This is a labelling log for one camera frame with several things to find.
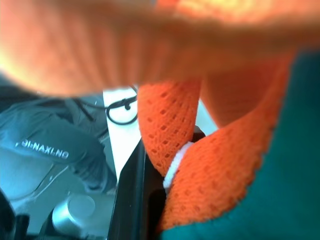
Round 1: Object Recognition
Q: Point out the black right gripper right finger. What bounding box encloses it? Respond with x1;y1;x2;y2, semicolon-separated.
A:
191;125;207;143

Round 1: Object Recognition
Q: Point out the white tag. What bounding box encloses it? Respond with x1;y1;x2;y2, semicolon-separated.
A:
162;141;194;189

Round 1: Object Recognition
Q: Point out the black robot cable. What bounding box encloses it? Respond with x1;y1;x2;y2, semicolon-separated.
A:
73;84;140;126

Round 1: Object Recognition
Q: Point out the silver and black robot body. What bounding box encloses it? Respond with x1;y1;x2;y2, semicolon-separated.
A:
0;71;120;240

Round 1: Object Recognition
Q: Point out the orange mesh fabric garment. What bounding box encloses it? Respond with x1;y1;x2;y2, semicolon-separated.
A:
0;0;320;240

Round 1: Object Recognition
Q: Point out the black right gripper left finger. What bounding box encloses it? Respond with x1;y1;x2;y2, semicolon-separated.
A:
106;146;168;240

